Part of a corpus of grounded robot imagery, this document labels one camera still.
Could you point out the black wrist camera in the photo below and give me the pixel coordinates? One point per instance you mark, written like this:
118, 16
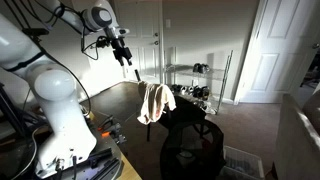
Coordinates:
102, 41

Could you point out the black sneaker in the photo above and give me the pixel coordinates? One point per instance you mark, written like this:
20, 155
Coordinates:
196, 91
205, 92

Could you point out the black wooden chair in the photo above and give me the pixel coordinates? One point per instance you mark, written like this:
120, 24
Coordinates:
186, 111

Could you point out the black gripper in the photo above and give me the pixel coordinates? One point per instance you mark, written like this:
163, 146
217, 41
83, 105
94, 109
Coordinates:
120, 48

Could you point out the white sneaker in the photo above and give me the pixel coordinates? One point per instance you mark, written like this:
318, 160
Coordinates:
186, 90
206, 106

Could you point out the white door with knobs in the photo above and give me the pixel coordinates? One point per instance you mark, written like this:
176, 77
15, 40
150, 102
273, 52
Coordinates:
143, 33

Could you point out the black mesh hamper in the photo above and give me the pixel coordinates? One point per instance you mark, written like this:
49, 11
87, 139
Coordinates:
193, 150

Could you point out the black shoe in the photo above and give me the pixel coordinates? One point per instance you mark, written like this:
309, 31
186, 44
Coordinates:
204, 68
196, 67

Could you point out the cream cloth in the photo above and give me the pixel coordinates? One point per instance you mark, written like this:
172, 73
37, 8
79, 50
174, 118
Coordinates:
154, 101

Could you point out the white plastic laundry basket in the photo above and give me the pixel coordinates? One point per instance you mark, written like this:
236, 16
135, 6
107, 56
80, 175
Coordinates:
243, 163

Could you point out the white panel door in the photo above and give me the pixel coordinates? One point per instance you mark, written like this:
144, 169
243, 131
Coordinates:
273, 50

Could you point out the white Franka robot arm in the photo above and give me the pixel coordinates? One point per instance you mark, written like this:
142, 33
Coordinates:
60, 110

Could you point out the black tripod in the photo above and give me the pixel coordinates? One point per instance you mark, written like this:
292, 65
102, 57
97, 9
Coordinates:
10, 110

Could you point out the white light switch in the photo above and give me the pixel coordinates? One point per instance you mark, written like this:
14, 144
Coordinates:
168, 23

